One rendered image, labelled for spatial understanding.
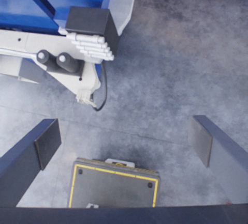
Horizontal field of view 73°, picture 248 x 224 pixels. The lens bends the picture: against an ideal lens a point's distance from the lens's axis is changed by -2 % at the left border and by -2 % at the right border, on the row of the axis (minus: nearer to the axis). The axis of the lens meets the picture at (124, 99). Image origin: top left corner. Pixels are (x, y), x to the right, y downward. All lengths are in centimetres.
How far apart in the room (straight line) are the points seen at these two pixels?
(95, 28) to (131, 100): 111
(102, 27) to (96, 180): 114
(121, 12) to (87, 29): 34
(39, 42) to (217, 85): 151
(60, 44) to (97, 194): 111
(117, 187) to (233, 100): 127
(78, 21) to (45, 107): 139
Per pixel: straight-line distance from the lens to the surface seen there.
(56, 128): 17
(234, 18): 213
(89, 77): 95
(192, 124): 16
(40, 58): 93
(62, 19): 96
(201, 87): 178
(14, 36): 127
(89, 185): 152
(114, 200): 151
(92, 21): 71
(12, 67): 161
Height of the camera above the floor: 168
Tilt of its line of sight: 80 degrees down
